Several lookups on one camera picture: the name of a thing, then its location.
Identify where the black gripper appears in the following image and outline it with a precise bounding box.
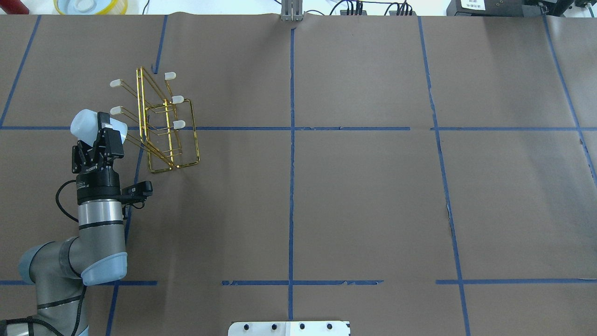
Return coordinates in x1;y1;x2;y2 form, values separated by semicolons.
72;112;125;205

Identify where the light blue cup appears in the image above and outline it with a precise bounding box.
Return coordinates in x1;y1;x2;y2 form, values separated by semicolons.
70;109;128;147

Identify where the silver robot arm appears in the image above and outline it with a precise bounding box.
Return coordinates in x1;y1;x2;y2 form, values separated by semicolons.
1;109;127;336

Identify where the yellow tape roll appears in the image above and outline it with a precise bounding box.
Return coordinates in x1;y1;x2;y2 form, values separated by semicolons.
53;0;128;15

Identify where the black computer box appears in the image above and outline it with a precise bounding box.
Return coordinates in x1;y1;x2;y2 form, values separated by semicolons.
446;0;543;17

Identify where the gold wire cup holder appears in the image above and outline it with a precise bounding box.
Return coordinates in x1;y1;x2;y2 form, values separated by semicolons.
109;67;201;174

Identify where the aluminium frame post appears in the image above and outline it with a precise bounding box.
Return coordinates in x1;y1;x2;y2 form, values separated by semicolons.
278;0;304;21

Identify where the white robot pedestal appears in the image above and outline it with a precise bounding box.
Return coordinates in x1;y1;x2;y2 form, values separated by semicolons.
228;321;351;336

